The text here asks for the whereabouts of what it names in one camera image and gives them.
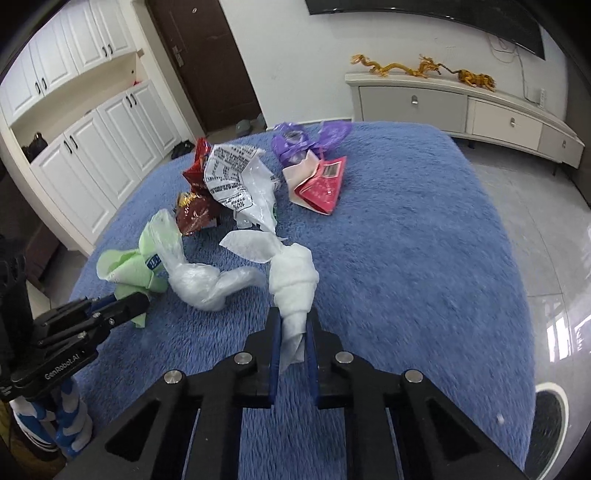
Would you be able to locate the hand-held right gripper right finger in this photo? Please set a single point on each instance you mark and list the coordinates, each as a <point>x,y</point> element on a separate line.
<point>313,364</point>

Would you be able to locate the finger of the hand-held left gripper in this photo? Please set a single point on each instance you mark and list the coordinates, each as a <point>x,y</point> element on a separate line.
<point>131,308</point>
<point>104,302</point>

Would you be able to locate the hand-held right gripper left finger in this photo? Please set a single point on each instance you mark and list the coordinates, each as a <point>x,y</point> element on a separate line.
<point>274,355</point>

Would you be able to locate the light green wrapper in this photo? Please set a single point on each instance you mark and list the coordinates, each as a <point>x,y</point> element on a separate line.
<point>131,272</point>

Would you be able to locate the clear plastic bag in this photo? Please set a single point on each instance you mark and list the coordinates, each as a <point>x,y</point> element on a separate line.
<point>198,281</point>

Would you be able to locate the white wet wipe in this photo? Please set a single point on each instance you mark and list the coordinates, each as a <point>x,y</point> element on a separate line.
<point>295,277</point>

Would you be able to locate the dark red snack wrapper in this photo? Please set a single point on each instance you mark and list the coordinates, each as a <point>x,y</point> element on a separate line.
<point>196,217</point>

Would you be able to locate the white printed plastic bag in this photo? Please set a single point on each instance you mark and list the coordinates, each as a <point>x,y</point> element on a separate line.
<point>231,177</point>

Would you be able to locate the red and pink packet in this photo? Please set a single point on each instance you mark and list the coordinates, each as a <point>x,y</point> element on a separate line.
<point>323,189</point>

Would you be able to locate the purple wrapper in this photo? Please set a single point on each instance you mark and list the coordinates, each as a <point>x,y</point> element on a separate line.
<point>288,147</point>

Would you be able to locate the white rimmed trash bin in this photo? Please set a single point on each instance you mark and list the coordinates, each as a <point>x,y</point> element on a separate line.
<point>551,429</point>

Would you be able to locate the blue plush blanket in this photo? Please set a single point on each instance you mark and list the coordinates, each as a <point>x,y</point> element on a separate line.
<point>415,258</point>

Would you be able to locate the white cupboard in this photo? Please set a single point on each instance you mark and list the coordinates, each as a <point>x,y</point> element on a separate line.
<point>92,152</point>

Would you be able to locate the pair of black shoes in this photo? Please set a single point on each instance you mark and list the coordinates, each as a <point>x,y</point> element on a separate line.
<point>182,148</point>

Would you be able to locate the black bag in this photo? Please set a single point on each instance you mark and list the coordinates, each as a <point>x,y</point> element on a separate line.
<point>34,146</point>

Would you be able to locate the grey slipper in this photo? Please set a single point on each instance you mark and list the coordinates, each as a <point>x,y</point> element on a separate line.
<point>259,120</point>
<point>242,125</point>

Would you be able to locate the dark brown door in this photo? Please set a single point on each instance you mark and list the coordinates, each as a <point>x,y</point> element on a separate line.
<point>203,60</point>

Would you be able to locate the white and grey media cabinet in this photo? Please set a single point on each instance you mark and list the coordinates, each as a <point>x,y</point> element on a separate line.
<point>415,104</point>

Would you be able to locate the golden dragon figurine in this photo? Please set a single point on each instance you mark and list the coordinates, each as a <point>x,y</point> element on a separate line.
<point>427,67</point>
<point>383,68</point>

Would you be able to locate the golden tiger figurine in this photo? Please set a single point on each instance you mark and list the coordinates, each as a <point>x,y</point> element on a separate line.
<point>473,78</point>

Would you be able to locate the white power strip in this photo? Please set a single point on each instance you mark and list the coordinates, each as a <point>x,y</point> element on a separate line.
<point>542,97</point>

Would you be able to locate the black wall television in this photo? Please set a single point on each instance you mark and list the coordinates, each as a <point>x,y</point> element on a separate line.
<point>415,14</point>

